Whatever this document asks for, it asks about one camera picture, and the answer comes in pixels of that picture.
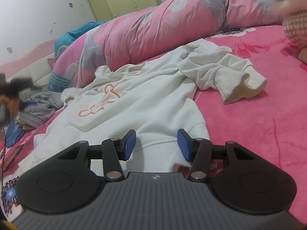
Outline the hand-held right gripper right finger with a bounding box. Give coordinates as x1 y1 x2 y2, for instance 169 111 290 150
177 129 255 182

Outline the white sweatshirt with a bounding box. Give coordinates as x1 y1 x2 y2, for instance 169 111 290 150
18 39 268 173

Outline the blue patterned pillow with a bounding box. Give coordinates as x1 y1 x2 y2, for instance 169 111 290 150
48 21 107 93

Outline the tan folded garment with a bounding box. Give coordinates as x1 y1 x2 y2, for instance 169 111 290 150
297 49 307 64

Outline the pink floral duvet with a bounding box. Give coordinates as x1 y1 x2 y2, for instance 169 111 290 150
51 0 286 91

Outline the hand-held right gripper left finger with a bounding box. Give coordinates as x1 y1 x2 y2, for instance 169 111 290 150
58 129 137 182

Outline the blue cloth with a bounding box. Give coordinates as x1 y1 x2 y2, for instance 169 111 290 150
5 122 25 148

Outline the beige cloth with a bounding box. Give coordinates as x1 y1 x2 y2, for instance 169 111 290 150
16 116 33 130

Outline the pink floral blanket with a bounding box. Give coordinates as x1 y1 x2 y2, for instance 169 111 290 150
0 24 307 221

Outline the grey garment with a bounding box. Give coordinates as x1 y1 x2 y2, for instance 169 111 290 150
16 91 64 128

